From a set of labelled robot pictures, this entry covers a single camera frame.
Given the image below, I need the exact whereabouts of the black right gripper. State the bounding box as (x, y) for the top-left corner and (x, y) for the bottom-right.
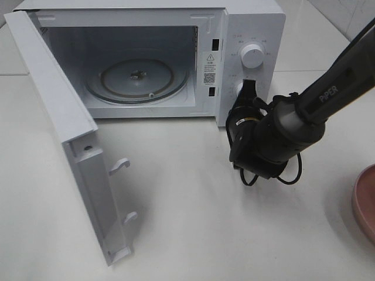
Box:
(226, 79), (286, 179)

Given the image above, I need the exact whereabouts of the pink round plate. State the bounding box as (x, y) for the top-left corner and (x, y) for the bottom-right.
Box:
(352, 165), (374, 244)

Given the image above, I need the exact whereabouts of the white microwave door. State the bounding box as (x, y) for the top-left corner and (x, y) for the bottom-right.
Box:
(5, 11), (138, 265)

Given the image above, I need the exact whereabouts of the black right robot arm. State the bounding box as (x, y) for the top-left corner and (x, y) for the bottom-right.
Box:
(226, 21), (374, 185)

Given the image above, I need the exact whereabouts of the white lower timer knob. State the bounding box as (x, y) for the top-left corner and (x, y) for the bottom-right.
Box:
(235, 82), (244, 99)

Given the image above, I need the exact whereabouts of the white upper power knob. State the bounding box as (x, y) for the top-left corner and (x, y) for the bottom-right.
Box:
(240, 42), (265, 68)

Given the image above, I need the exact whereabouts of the white warning label sticker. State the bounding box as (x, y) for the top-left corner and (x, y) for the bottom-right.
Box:
(202, 52), (217, 85)

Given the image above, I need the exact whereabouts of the glass microwave turntable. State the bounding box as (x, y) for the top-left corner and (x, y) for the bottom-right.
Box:
(85, 59), (189, 105)

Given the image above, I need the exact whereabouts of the white microwave oven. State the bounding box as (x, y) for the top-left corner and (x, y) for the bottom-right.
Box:
(12, 1), (285, 126)

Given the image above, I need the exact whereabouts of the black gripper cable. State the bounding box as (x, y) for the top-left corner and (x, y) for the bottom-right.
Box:
(225, 92), (304, 186)

